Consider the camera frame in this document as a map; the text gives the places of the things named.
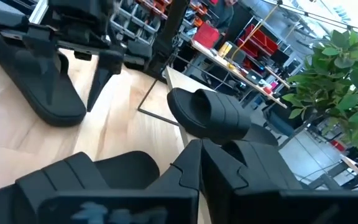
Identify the red storage bin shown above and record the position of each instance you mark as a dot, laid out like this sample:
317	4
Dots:
207	35

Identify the grey storage bin rack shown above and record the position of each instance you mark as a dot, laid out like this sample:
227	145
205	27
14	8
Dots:
135	21

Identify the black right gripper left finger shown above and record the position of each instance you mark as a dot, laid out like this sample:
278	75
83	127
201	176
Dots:
154	205

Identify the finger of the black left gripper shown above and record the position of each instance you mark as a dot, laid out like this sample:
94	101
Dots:
107	65
47	68

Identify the dark blue chair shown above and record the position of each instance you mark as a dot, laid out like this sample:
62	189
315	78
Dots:
278	123

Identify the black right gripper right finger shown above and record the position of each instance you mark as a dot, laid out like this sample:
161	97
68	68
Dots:
222	186

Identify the wooden workbench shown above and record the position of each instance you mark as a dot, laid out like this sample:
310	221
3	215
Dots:
222	63

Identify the yellow can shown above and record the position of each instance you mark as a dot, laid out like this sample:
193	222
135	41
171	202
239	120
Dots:
225	49

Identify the green leafy plant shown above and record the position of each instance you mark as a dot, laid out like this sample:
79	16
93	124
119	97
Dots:
346	77

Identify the person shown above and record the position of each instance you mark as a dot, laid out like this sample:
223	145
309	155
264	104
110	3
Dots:
224	15

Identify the red bin rack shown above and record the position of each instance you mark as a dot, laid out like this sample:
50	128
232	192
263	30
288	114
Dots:
259	39

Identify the wooden table with black legs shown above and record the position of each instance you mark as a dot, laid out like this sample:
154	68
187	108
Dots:
357	166

